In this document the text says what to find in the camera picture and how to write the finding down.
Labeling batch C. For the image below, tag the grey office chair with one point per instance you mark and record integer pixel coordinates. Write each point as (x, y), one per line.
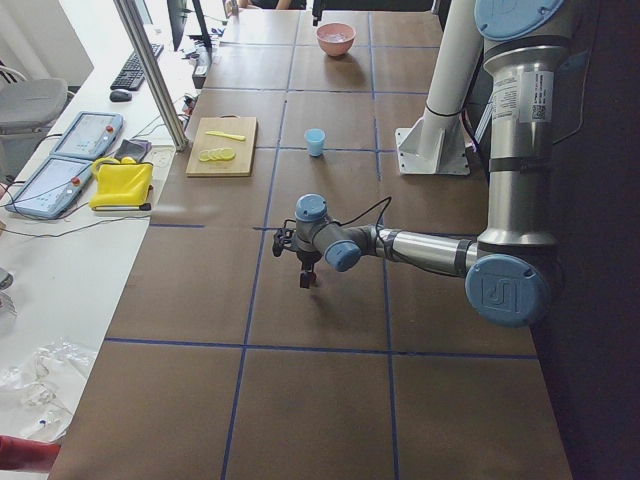
(28, 109)

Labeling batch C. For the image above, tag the light blue plastic cup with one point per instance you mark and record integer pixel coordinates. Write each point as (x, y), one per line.
(315, 141)

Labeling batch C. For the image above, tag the dark grey pouch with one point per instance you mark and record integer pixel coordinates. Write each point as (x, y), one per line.
(135, 149)

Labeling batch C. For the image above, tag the teach pendant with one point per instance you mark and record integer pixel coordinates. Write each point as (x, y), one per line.
(89, 135)
(52, 188)

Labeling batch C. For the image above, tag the yellow bag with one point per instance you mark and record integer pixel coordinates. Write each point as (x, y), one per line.
(122, 184)

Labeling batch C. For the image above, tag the pink bowl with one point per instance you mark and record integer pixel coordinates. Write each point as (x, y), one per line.
(337, 49)

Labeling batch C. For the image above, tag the black keyboard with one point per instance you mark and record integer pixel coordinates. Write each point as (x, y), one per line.
(131, 76)

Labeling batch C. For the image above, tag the white camera mast with base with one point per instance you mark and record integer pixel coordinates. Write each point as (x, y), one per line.
(434, 145)

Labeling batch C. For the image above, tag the clear plastic bags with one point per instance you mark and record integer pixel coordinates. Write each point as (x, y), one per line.
(39, 396)

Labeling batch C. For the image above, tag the yellow plastic knife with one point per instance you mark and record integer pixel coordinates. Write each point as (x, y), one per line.
(231, 136)

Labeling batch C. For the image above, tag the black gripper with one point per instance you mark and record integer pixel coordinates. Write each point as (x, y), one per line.
(308, 258)
(316, 14)

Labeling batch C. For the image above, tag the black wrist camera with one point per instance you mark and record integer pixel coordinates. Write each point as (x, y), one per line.
(283, 240)

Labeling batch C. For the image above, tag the black computer mouse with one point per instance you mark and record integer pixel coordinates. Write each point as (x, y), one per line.
(120, 96)

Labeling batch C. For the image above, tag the aluminium frame post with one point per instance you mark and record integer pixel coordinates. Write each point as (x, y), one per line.
(134, 28)

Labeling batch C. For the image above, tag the upper teach pendant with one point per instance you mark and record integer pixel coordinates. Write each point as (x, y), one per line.
(89, 135)

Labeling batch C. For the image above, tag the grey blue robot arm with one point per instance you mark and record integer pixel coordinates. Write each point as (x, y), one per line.
(510, 270)

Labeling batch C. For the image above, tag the bamboo cutting board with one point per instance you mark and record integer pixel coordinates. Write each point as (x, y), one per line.
(241, 165)

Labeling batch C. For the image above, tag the lower teach pendant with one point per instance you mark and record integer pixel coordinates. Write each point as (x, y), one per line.
(52, 188)

